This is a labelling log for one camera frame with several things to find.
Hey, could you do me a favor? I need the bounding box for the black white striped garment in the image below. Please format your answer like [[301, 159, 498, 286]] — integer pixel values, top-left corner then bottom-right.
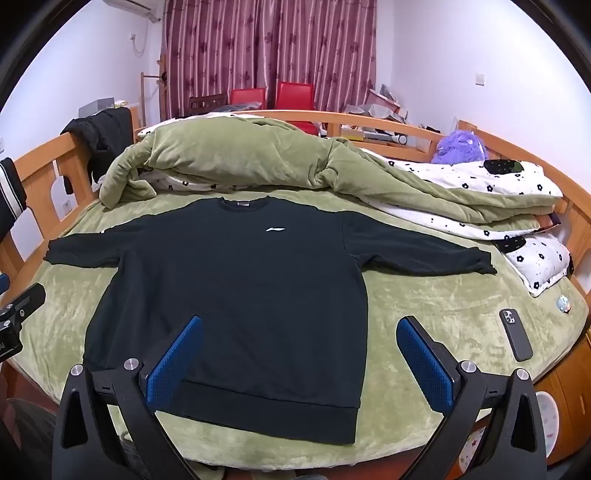
[[0, 157, 28, 241]]

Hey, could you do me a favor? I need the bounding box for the red chair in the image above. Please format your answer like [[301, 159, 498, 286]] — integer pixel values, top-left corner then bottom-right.
[[276, 82, 319, 137], [230, 88, 267, 112]]

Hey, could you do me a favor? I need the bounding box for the green floral quilt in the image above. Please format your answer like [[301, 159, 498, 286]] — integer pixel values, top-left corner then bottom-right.
[[99, 113, 565, 238]]

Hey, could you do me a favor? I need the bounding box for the wooden cabinet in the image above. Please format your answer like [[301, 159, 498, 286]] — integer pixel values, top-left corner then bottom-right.
[[531, 332, 591, 480]]

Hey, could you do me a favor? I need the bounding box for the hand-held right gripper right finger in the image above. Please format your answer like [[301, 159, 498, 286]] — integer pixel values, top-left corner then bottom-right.
[[396, 315, 550, 480]]

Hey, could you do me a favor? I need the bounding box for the wooden coat rack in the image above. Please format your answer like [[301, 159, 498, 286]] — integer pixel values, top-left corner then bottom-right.
[[140, 55, 168, 130]]

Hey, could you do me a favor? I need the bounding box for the grey box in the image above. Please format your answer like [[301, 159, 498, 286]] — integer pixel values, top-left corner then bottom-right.
[[78, 98, 116, 118]]

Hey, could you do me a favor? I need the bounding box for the white floral pillow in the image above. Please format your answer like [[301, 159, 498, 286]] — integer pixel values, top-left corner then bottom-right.
[[496, 231, 573, 297]]

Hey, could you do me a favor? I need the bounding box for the black floral pouch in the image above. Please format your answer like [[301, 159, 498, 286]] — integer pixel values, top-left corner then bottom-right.
[[482, 159, 524, 176]]

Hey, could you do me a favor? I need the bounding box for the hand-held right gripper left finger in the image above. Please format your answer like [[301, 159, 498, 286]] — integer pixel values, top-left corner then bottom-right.
[[52, 315, 205, 480]]

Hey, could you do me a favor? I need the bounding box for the white air conditioner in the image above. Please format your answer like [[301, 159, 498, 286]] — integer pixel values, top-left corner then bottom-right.
[[102, 0, 162, 23]]

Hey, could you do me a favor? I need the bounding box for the black jacket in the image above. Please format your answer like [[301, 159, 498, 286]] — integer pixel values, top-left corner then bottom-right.
[[61, 107, 136, 195]]

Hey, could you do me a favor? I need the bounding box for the black smartphone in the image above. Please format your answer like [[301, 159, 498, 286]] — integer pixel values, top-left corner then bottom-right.
[[499, 308, 534, 362]]

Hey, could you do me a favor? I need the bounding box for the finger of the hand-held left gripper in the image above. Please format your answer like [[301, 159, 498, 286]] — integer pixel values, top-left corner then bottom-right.
[[0, 282, 47, 320]]

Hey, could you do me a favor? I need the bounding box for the black sweatshirt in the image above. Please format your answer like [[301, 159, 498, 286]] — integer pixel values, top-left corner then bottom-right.
[[45, 196, 498, 446]]

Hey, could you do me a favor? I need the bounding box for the pile of clutter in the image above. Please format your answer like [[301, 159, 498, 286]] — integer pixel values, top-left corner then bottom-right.
[[344, 83, 435, 148]]

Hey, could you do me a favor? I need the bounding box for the dark wooden chair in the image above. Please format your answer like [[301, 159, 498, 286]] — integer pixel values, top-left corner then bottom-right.
[[189, 93, 228, 116]]

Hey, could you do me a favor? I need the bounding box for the purple plush toy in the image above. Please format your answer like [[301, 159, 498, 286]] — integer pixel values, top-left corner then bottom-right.
[[431, 130, 489, 165]]

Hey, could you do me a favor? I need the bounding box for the wooden bed frame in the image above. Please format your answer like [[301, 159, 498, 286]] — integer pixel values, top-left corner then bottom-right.
[[0, 104, 591, 324]]

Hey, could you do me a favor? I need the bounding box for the maroon floral curtain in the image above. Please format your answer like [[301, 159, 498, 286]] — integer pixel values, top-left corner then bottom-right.
[[161, 0, 377, 123]]

